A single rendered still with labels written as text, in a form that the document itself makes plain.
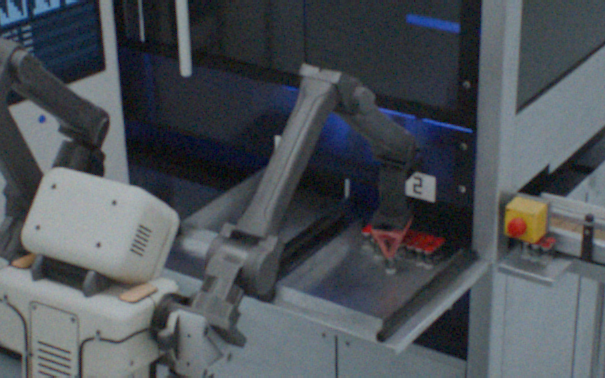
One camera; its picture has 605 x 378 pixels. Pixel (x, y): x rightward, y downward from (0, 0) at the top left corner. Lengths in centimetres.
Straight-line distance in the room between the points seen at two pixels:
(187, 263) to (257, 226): 76
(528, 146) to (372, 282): 45
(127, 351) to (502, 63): 104
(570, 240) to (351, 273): 48
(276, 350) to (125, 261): 134
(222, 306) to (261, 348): 133
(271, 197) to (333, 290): 63
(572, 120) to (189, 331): 133
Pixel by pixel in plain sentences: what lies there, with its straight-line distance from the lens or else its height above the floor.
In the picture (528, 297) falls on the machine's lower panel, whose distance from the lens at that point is 320.
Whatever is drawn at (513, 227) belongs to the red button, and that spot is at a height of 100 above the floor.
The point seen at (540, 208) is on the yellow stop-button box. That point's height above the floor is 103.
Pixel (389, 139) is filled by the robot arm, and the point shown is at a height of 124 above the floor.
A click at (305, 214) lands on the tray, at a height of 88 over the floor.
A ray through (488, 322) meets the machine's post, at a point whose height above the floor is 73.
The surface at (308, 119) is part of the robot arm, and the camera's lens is 229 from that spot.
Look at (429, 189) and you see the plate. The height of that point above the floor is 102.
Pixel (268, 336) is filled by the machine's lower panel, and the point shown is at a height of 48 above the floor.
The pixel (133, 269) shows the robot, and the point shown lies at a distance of 217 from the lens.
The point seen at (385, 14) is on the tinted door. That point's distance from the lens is 287.
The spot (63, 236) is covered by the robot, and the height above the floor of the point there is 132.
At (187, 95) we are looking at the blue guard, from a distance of 326.
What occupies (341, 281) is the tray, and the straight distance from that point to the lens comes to 287.
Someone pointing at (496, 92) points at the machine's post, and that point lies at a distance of 278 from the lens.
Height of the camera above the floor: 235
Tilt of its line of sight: 27 degrees down
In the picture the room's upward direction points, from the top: 2 degrees counter-clockwise
